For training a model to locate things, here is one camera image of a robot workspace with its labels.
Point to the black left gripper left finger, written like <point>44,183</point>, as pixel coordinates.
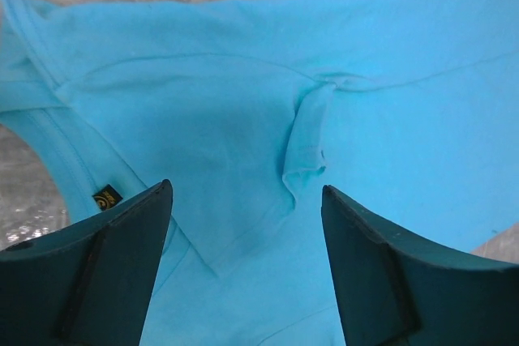
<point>89,283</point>

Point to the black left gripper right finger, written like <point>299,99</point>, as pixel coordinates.
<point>394,287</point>

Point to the turquoise t shirt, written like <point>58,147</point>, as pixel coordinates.
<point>250,108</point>

